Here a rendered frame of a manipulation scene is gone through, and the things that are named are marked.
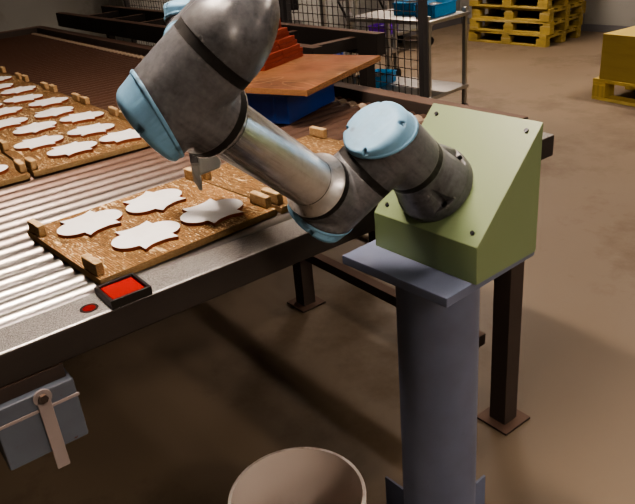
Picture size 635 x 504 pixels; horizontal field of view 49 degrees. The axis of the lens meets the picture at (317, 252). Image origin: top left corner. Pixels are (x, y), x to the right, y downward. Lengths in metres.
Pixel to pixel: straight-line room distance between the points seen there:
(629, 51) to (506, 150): 4.51
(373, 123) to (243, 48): 0.38
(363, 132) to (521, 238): 0.38
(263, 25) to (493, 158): 0.59
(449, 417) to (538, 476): 0.69
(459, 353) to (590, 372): 1.20
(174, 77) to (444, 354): 0.82
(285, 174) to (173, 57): 0.28
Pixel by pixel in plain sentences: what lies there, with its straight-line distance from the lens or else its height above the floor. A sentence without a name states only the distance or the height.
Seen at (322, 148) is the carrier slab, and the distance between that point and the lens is 1.85.
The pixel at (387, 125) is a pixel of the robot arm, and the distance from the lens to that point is 1.17.
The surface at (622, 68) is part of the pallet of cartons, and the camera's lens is 5.84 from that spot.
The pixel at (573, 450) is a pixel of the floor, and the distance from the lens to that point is 2.27.
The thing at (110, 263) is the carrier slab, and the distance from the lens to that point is 1.36.
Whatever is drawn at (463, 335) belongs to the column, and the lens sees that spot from 1.42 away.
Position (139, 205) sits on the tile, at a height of 0.94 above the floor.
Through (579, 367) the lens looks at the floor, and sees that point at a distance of 2.61.
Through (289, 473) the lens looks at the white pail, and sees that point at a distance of 1.73.
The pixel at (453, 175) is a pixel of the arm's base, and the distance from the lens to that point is 1.27.
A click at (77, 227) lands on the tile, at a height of 0.94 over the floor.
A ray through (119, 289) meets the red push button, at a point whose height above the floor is 0.93.
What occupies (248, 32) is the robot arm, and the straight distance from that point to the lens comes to 0.87.
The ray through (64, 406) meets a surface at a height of 0.79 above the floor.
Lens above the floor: 1.49
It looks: 26 degrees down
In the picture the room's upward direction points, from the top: 5 degrees counter-clockwise
